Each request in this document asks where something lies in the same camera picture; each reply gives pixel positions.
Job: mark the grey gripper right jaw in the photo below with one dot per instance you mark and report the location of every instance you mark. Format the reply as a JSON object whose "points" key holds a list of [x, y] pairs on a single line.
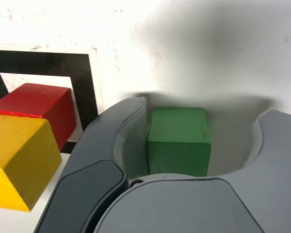
{"points": [[208, 206]]}

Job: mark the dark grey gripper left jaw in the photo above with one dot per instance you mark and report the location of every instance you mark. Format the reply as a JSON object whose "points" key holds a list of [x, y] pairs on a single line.
{"points": [[94, 145]]}

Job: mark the red cube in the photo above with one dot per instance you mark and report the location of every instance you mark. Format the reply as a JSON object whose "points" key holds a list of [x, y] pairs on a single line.
{"points": [[38, 99]]}

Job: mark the yellow cube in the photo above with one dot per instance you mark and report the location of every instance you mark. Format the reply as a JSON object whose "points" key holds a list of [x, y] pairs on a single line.
{"points": [[21, 150]]}

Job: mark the green cube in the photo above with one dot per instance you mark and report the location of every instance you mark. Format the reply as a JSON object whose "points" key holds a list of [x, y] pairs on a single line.
{"points": [[179, 136]]}

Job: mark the black tape square outline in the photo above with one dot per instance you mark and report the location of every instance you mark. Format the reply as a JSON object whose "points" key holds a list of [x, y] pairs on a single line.
{"points": [[38, 64]]}

